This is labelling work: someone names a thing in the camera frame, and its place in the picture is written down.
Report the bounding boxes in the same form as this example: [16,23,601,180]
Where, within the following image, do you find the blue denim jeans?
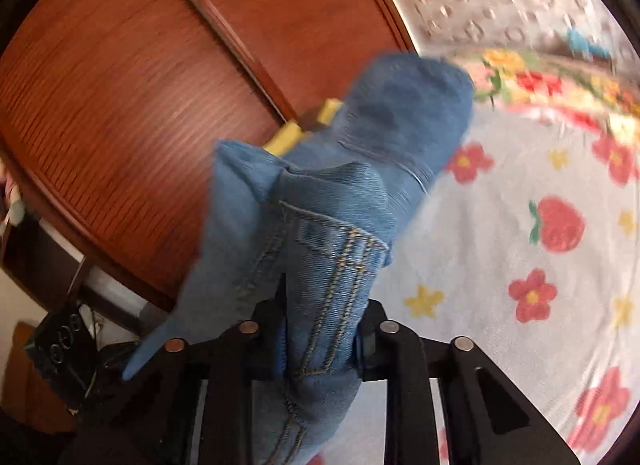
[124,54,474,464]

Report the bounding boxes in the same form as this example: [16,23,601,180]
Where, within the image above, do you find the floral bed sheet mattress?
[319,44,640,465]

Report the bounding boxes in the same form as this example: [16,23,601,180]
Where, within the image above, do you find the black electronic device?
[25,303,98,411]

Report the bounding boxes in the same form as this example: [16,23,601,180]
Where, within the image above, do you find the yellow Pikachu plush toy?
[262,98,343,156]

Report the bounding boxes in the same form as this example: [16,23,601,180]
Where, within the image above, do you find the brown wooden wardrobe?
[1,0,410,310]

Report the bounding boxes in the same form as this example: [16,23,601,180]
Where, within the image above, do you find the small blue toy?
[566,29,611,59]

